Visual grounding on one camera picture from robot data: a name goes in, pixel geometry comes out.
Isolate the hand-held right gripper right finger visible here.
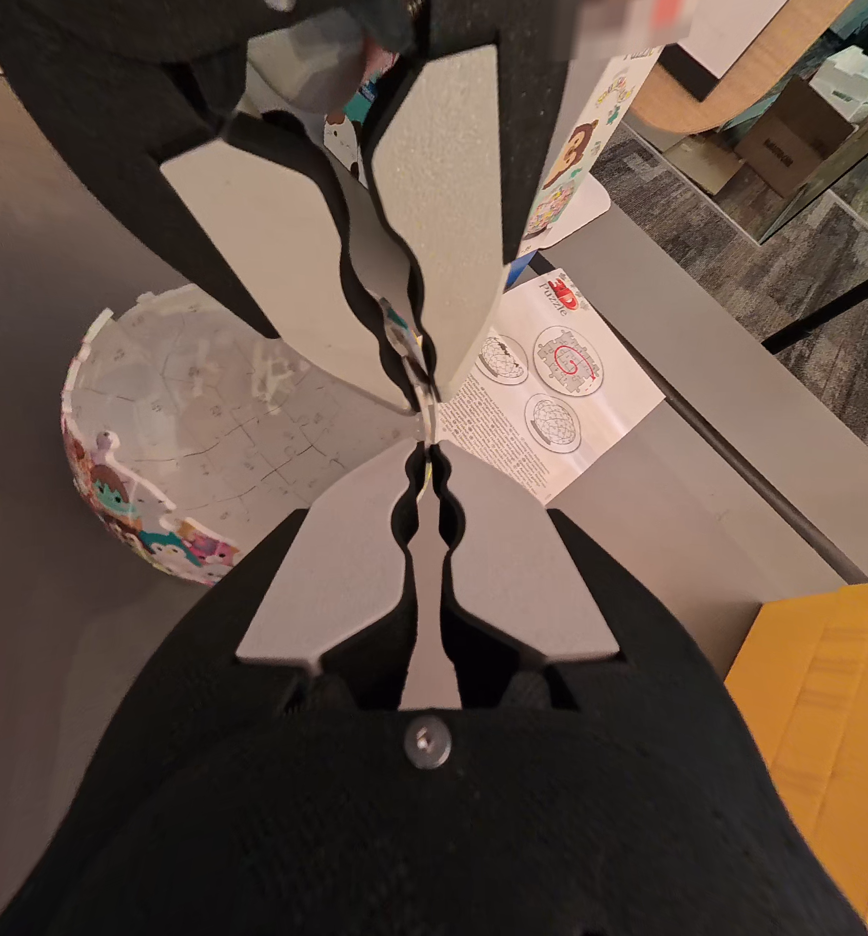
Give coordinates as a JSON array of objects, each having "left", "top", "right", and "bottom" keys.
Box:
[{"left": 432, "top": 441, "right": 621, "bottom": 668}]

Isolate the single curved puzzle piece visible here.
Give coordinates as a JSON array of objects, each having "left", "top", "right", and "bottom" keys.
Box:
[{"left": 379, "top": 296, "right": 438, "bottom": 410}]

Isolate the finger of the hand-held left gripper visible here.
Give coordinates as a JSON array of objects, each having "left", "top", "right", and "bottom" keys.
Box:
[
  {"left": 160, "top": 110, "right": 424, "bottom": 415},
  {"left": 361, "top": 42, "right": 513, "bottom": 405}
]

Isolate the colourful puzzle ball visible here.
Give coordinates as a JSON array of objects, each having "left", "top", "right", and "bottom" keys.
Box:
[{"left": 59, "top": 284, "right": 438, "bottom": 586}]

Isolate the black metal leg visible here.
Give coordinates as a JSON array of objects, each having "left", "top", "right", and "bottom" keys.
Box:
[{"left": 762, "top": 269, "right": 868, "bottom": 353}]

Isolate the folded instruction leaflet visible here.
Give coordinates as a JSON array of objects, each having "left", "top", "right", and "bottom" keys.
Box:
[{"left": 434, "top": 269, "right": 667, "bottom": 506}]

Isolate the cardboard box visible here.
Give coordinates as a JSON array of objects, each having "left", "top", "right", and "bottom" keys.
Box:
[{"left": 734, "top": 77, "right": 858, "bottom": 200}]

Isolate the glass partition panel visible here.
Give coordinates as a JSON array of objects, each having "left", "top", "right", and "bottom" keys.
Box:
[{"left": 756, "top": 110, "right": 868, "bottom": 246}]

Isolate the stack of white boxes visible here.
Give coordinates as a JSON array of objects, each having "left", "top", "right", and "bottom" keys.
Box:
[{"left": 807, "top": 44, "right": 868, "bottom": 124}]

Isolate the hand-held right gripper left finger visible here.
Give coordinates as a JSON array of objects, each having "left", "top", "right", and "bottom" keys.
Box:
[{"left": 235, "top": 441, "right": 430, "bottom": 670}]

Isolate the yellow plastic bin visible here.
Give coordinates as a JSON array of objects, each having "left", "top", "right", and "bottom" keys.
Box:
[{"left": 724, "top": 578, "right": 868, "bottom": 936}]

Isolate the white sign board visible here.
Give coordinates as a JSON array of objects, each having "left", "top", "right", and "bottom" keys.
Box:
[{"left": 628, "top": 0, "right": 855, "bottom": 136}]

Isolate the colourful puzzle box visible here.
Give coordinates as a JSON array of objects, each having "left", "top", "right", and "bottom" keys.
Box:
[{"left": 323, "top": 44, "right": 665, "bottom": 257}]

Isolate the white sign stand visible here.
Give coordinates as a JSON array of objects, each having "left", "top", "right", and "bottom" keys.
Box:
[{"left": 544, "top": 175, "right": 612, "bottom": 246}]

